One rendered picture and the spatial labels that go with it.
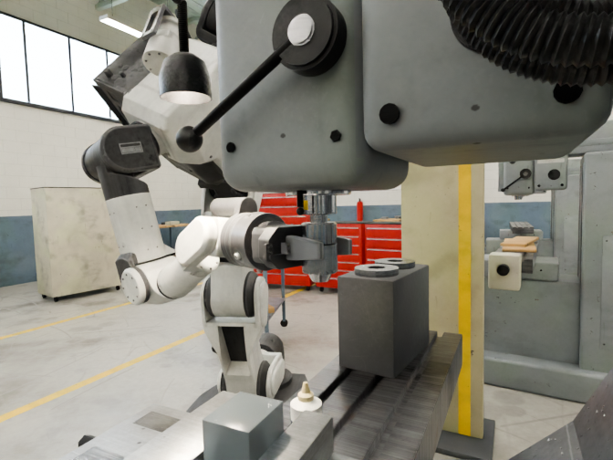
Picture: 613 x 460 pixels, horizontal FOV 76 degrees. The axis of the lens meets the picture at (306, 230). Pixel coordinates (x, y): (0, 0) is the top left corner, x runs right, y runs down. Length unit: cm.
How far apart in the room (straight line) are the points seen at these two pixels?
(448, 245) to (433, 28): 190
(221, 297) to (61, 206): 541
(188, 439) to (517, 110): 41
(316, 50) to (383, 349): 57
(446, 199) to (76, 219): 542
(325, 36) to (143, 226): 62
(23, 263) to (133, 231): 779
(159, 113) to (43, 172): 797
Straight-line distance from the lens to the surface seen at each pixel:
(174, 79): 59
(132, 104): 98
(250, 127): 46
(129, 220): 89
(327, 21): 40
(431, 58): 37
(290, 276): 592
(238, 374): 138
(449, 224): 221
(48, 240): 647
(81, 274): 666
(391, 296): 76
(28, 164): 875
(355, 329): 81
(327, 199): 50
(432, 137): 36
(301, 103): 43
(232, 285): 121
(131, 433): 56
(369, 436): 64
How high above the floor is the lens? 129
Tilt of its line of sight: 4 degrees down
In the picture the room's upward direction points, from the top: 1 degrees counter-clockwise
